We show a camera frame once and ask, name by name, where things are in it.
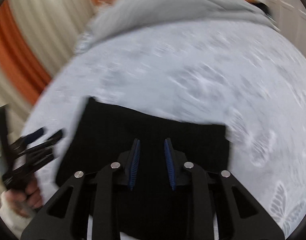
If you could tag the butterfly print bedsheet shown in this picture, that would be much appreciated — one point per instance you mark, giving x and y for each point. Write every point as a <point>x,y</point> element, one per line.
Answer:
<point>193,75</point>

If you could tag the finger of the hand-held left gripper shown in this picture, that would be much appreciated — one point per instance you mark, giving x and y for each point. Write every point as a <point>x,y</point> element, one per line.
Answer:
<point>54,137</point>
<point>36,133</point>

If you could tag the grey duvet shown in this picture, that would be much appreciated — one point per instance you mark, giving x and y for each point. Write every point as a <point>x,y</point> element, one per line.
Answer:
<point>173,7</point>

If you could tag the orange curtain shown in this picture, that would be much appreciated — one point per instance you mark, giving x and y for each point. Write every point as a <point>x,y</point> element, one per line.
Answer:
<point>15,55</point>

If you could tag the black pants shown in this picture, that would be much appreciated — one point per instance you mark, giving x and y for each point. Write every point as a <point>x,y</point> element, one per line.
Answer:
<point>148,130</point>

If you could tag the white wardrobe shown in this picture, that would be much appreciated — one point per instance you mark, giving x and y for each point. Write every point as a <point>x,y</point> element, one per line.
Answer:
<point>285,10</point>

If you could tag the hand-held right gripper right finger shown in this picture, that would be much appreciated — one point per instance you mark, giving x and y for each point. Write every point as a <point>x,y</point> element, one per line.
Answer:
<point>170,162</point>

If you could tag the black bag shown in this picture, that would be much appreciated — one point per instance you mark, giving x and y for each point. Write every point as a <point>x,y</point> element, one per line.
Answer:
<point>264,7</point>

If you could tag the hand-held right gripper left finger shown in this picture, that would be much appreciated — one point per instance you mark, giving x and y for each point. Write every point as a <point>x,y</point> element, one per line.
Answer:
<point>134,162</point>

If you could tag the person's left hand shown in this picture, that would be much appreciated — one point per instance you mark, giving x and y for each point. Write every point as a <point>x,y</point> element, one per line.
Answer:
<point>34,195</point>

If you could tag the white pleated curtain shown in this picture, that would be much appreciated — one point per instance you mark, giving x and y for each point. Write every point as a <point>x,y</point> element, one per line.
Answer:
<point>47,17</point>

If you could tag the person's left forearm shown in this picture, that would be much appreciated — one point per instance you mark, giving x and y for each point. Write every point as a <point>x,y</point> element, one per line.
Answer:
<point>14,212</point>

